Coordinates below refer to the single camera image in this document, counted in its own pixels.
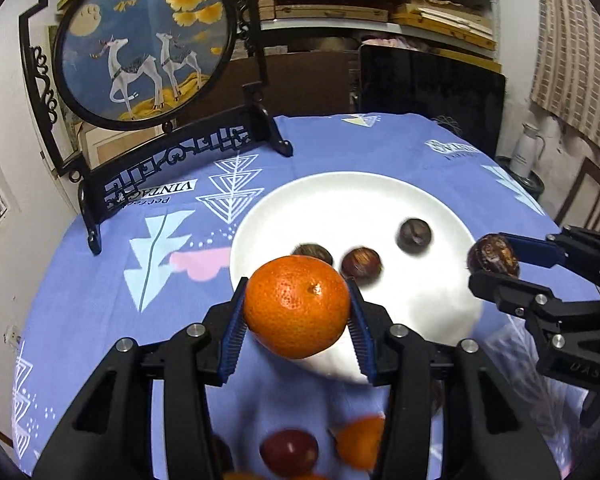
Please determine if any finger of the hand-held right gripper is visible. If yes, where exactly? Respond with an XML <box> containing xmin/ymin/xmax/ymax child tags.
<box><xmin>502</xmin><ymin>227</ymin><xmax>600</xmax><ymax>291</ymax></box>
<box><xmin>469</xmin><ymin>270</ymin><xmax>600</xmax><ymax>391</ymax></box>

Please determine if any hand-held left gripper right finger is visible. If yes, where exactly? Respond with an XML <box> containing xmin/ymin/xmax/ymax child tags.
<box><xmin>347</xmin><ymin>280</ymin><xmax>561</xmax><ymax>480</ymax></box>

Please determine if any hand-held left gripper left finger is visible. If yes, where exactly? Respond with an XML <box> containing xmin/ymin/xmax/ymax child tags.
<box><xmin>32</xmin><ymin>276</ymin><xmax>251</xmax><ymax>480</ymax></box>

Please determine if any dark brown water chestnut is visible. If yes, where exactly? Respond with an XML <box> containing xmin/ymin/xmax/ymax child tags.
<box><xmin>341</xmin><ymin>247</ymin><xmax>384</xmax><ymax>281</ymax></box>
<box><xmin>396</xmin><ymin>218</ymin><xmax>433</xmax><ymax>254</ymax></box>
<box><xmin>467</xmin><ymin>233</ymin><xmax>521</xmax><ymax>279</ymax></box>
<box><xmin>292</xmin><ymin>243</ymin><xmax>334</xmax><ymax>266</ymax></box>

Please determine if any large orange tangerine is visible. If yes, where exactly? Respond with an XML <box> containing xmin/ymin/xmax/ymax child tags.
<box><xmin>243</xmin><ymin>255</ymin><xmax>352</xmax><ymax>360</ymax></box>

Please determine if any small orange tangerine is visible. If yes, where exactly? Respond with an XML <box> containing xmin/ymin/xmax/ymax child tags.
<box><xmin>330</xmin><ymin>416</ymin><xmax>387</xmax><ymax>472</ymax></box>
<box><xmin>222</xmin><ymin>470</ymin><xmax>331</xmax><ymax>480</ymax></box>

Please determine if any large dark red plum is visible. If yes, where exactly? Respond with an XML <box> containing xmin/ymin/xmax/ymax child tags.
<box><xmin>259</xmin><ymin>428</ymin><xmax>319</xmax><ymax>478</ymax></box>

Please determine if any white round plate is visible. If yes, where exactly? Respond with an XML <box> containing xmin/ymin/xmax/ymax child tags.
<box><xmin>229</xmin><ymin>171</ymin><xmax>483</xmax><ymax>386</ymax></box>

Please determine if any clear plastic bag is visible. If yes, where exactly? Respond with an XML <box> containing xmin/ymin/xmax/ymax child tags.
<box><xmin>480</xmin><ymin>310</ymin><xmax>600</xmax><ymax>466</ymax></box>

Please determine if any wooden chair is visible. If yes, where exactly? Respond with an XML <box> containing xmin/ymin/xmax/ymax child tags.
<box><xmin>554</xmin><ymin>156</ymin><xmax>600</xmax><ymax>236</ymax></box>

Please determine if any white thermos bottle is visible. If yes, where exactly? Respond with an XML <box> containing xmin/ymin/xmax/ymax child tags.
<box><xmin>509</xmin><ymin>121</ymin><xmax>546</xmax><ymax>178</ymax></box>

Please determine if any checked beige curtain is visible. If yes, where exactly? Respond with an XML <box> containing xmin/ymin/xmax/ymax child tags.
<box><xmin>530</xmin><ymin>0</ymin><xmax>600</xmax><ymax>153</ymax></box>

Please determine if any black flat monitor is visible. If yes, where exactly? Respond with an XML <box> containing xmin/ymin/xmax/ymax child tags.
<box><xmin>357</xmin><ymin>42</ymin><xmax>507</xmax><ymax>158</ymax></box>

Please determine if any leaning framed picture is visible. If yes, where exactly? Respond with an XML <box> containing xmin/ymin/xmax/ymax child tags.
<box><xmin>72</xmin><ymin>120</ymin><xmax>181</xmax><ymax>168</ymax></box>

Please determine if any brown wooden cabinet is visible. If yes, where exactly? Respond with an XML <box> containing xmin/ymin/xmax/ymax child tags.
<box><xmin>175</xmin><ymin>52</ymin><xmax>361</xmax><ymax>126</ymax></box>

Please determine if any round deer painting table screen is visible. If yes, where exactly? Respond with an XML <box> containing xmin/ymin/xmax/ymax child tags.
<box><xmin>19</xmin><ymin>0</ymin><xmax>295</xmax><ymax>256</ymax></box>

